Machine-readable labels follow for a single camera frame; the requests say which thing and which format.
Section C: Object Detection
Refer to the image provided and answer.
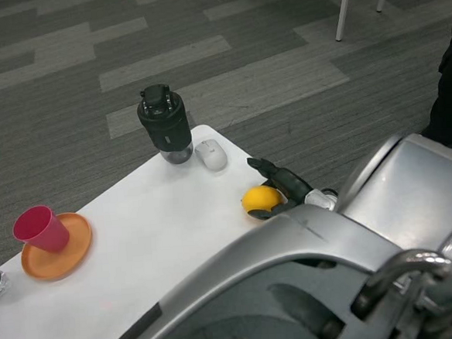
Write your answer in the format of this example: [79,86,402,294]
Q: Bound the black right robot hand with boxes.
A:
[243,152,317,222]

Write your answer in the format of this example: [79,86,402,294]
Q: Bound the yellow lemon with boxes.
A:
[239,183,285,216]

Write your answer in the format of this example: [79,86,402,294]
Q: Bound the silver robot chest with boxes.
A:
[84,197,409,339]

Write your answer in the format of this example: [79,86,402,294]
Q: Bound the white computer mouse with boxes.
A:
[193,137,229,173]

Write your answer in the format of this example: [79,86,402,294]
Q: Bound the black tumbler bottle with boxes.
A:
[134,82,194,169]

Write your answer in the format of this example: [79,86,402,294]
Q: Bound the orange plate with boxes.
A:
[17,210,96,285]

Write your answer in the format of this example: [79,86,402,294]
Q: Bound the red plastic cup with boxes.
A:
[11,203,72,255]

